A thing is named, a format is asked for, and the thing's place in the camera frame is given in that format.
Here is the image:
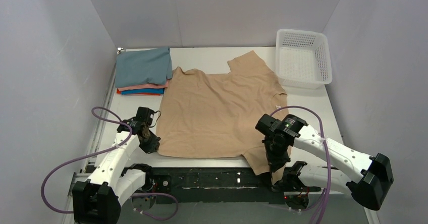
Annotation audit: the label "beige t shirt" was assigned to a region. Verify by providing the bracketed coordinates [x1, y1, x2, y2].
[156, 51, 287, 183]

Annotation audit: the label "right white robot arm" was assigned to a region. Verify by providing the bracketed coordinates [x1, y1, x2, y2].
[255, 114, 394, 211]

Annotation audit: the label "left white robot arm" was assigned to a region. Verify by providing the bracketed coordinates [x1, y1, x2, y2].
[72, 107, 160, 223]

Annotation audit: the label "folded blue t shirt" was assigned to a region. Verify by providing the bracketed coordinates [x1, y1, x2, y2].
[121, 87, 165, 95]

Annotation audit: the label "folded pink t shirt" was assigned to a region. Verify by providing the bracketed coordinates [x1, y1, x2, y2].
[118, 80, 169, 92]

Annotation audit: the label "folded orange t shirt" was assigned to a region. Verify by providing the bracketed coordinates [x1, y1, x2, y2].
[116, 88, 163, 96]

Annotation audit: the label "folded grey-blue t shirt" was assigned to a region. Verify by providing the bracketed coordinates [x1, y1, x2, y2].
[115, 47, 172, 88]

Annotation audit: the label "white plastic basket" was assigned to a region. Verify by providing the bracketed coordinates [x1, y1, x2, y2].
[275, 29, 333, 89]

